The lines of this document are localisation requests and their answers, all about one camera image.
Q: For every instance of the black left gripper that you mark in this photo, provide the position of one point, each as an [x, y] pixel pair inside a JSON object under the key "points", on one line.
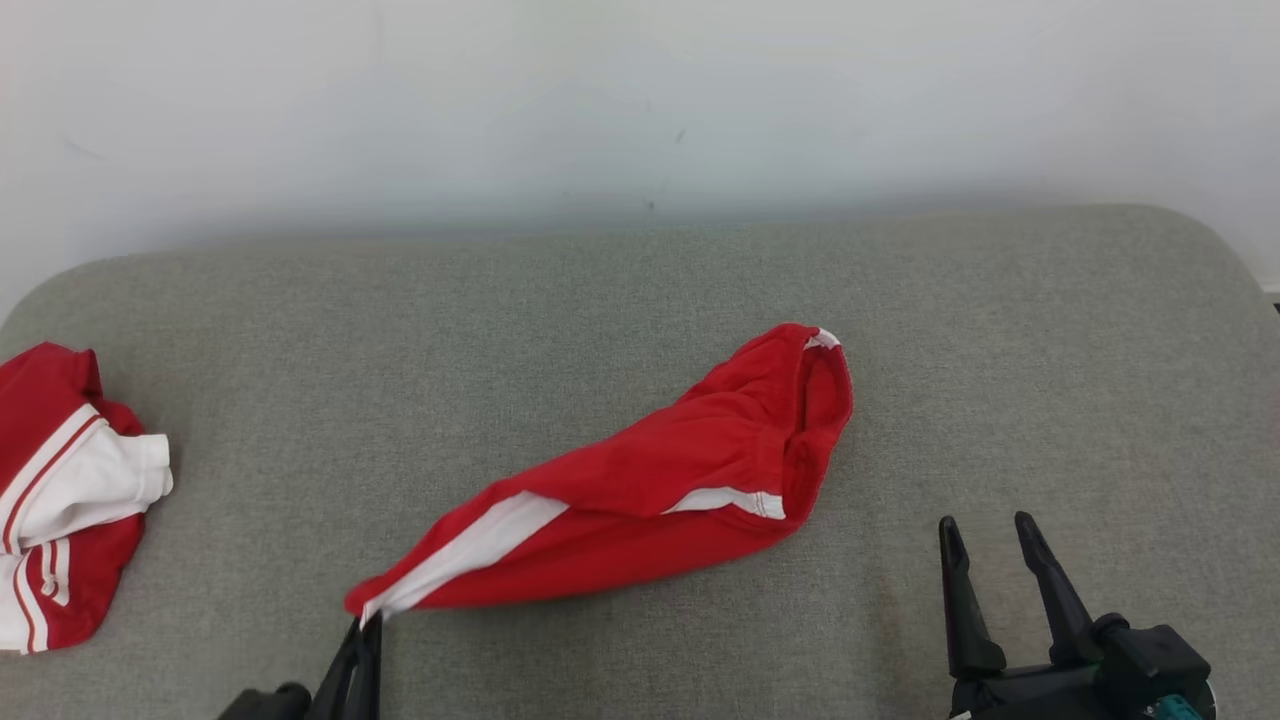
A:
{"points": [[270, 705]]}

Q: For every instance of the grey fabric sofa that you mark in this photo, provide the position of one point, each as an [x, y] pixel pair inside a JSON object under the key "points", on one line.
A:
{"points": [[600, 300]]}

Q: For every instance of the red shorts with white stripes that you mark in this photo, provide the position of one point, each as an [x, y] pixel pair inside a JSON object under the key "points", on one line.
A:
{"points": [[660, 470]]}

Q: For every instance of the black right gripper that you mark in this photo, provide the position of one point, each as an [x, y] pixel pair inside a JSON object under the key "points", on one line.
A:
{"points": [[1030, 695]]}

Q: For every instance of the red and white shirt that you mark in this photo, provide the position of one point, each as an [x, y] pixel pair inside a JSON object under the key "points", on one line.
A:
{"points": [[60, 480]]}

